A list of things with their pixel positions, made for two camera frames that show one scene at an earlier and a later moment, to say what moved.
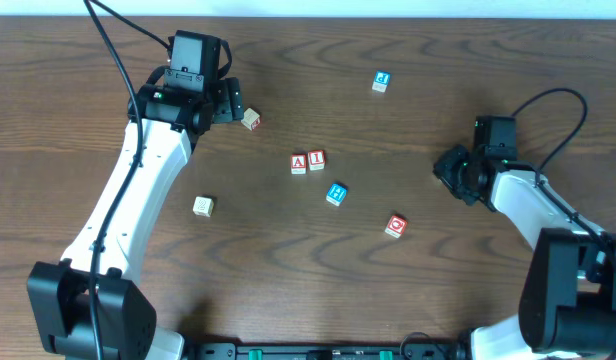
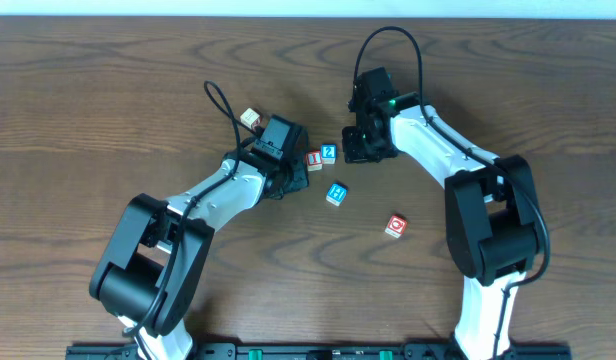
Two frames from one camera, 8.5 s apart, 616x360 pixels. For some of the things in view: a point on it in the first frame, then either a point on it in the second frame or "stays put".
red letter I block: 316,160 stays put
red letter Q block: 396,226 stays put
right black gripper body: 449,170 to 356,148
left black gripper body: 228,100 to 298,175
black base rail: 329,351 stays put
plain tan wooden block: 251,119 stays put
